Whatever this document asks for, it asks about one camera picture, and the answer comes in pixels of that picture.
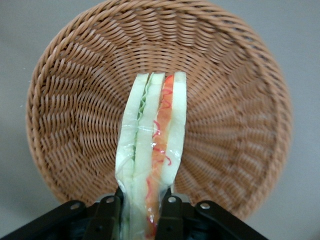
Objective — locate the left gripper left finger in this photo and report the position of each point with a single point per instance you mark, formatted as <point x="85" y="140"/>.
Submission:
<point x="107" y="215"/>

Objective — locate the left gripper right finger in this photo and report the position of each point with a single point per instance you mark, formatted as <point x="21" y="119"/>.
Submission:
<point x="172" y="217"/>

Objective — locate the triangle sandwich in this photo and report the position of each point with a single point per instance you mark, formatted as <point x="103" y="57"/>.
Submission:
<point x="142" y="137"/>

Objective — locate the large round wicker basket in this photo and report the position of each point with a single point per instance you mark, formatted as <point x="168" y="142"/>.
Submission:
<point x="225" y="125"/>

